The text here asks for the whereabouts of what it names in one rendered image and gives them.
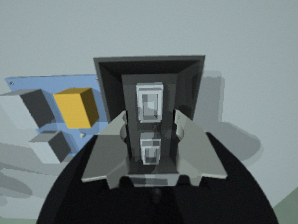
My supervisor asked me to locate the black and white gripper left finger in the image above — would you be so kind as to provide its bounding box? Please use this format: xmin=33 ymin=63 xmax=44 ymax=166
xmin=36 ymin=110 xmax=130 ymax=224

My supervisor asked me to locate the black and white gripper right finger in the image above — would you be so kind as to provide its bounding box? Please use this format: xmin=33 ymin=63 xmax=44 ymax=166
xmin=173 ymin=109 xmax=279 ymax=224

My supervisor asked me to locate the yellow block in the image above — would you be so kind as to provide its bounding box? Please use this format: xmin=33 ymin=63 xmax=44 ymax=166
xmin=53 ymin=87 xmax=99 ymax=128

